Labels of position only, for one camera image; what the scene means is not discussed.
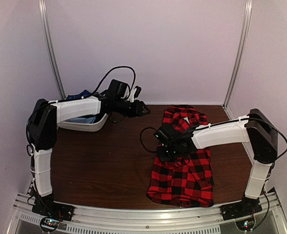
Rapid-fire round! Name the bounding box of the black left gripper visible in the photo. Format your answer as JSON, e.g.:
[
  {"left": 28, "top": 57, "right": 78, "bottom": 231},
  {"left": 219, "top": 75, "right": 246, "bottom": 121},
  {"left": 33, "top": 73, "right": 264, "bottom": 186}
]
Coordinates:
[{"left": 114, "top": 98, "right": 151, "bottom": 118}]

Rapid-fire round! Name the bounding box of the red black plaid shirt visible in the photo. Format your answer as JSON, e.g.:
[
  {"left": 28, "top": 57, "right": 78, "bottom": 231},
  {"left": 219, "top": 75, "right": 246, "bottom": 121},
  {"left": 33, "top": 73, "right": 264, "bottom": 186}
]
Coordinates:
[{"left": 146, "top": 105, "right": 214, "bottom": 208}]

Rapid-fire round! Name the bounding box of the white plastic basin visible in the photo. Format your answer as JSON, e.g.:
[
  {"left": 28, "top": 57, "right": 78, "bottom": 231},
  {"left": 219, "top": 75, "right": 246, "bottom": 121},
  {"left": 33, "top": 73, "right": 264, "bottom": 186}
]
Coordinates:
[{"left": 58, "top": 114, "right": 108, "bottom": 132}]

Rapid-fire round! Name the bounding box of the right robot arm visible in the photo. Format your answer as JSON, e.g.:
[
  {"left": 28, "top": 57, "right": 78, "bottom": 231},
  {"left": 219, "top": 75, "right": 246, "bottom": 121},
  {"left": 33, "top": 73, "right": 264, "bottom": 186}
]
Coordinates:
[{"left": 154, "top": 109, "right": 278, "bottom": 215}]

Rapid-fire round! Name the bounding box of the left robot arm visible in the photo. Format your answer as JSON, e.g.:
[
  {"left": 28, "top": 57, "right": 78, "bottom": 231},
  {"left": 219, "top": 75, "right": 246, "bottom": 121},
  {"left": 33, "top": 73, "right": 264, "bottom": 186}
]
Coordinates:
[{"left": 26, "top": 96, "right": 151, "bottom": 197}]

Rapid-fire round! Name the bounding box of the light blue shirt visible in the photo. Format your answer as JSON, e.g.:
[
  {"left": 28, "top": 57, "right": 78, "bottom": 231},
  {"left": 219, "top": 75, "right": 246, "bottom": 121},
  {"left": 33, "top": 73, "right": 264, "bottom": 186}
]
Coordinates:
[{"left": 67, "top": 116, "right": 96, "bottom": 124}]

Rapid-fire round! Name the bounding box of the blue plaid shirt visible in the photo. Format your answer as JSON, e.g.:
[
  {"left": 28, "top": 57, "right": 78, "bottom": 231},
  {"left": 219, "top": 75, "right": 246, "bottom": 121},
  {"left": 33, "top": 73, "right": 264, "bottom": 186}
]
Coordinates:
[{"left": 65, "top": 90, "right": 92, "bottom": 101}]

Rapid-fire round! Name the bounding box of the right circuit board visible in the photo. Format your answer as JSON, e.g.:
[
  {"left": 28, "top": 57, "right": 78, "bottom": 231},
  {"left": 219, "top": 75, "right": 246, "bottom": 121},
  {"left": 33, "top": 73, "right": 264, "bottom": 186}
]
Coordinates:
[{"left": 235, "top": 218, "right": 255, "bottom": 232}]

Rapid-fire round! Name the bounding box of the circuit board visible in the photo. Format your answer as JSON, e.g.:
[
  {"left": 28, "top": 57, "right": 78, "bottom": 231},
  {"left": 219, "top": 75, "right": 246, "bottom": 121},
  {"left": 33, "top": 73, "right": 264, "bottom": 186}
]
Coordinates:
[
  {"left": 39, "top": 217, "right": 60, "bottom": 233},
  {"left": 235, "top": 218, "right": 255, "bottom": 232}
]

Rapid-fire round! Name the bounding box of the left circuit board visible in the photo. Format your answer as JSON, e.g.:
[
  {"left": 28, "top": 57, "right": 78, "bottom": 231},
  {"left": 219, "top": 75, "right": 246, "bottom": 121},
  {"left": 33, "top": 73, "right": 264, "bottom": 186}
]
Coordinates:
[{"left": 39, "top": 217, "right": 60, "bottom": 233}]

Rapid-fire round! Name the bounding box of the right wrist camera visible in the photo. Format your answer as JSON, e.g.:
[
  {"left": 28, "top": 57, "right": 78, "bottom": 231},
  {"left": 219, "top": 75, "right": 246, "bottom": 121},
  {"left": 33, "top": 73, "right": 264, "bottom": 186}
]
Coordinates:
[{"left": 153, "top": 123, "right": 182, "bottom": 145}]

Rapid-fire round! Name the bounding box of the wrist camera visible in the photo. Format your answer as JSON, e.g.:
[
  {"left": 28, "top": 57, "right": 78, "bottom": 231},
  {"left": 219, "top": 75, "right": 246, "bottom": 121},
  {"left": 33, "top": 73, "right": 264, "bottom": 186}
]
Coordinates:
[
  {"left": 153, "top": 123, "right": 182, "bottom": 145},
  {"left": 105, "top": 79, "right": 142, "bottom": 102}
]

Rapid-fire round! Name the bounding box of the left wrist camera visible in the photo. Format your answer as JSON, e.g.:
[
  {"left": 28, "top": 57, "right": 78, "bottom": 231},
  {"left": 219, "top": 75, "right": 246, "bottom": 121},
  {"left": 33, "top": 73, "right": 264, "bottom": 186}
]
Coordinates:
[{"left": 105, "top": 79, "right": 142, "bottom": 102}]

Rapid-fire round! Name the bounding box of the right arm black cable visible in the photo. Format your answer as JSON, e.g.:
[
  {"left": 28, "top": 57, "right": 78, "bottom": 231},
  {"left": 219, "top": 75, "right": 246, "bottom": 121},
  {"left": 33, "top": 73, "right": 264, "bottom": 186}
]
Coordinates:
[{"left": 139, "top": 117, "right": 287, "bottom": 161}]

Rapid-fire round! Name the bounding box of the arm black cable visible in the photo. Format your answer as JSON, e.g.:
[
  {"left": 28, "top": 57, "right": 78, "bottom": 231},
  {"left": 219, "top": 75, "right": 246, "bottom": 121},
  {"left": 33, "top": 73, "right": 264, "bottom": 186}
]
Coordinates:
[
  {"left": 139, "top": 117, "right": 287, "bottom": 161},
  {"left": 25, "top": 66, "right": 137, "bottom": 156}
]

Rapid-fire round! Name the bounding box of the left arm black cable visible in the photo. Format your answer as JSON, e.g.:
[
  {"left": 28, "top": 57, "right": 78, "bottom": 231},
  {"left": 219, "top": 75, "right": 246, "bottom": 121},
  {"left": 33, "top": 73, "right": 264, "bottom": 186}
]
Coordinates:
[{"left": 25, "top": 66, "right": 137, "bottom": 156}]

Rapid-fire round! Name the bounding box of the aluminium front rail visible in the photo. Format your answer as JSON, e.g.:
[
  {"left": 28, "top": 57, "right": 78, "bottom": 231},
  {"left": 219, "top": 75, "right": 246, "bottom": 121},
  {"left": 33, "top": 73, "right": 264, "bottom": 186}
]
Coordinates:
[{"left": 11, "top": 187, "right": 284, "bottom": 234}]

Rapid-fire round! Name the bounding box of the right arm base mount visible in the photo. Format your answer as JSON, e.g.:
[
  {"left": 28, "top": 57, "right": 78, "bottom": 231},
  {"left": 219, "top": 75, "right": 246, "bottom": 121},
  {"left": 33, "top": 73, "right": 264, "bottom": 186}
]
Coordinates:
[{"left": 220, "top": 190, "right": 262, "bottom": 220}]

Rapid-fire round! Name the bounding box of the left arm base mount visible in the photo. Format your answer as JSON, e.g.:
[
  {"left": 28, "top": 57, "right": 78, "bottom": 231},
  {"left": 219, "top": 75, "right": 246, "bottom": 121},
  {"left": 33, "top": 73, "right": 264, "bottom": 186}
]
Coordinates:
[{"left": 30, "top": 186, "right": 75, "bottom": 221}]

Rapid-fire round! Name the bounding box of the left aluminium frame post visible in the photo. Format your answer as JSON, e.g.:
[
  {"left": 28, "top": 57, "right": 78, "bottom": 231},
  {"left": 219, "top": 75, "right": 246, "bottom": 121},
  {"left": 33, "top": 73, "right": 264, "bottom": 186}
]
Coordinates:
[{"left": 38, "top": 0, "right": 66, "bottom": 99}]

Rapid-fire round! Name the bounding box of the aluminium frame post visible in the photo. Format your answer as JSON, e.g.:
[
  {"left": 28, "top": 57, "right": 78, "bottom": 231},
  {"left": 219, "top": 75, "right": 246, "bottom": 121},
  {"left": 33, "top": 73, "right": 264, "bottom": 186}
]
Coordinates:
[
  {"left": 38, "top": 0, "right": 66, "bottom": 99},
  {"left": 223, "top": 0, "right": 253, "bottom": 109}
]

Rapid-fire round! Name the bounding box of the right aluminium frame post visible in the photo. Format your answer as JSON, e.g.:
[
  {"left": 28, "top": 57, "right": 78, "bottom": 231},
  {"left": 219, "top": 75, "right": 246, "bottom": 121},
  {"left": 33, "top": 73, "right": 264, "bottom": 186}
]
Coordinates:
[{"left": 223, "top": 0, "right": 253, "bottom": 109}]

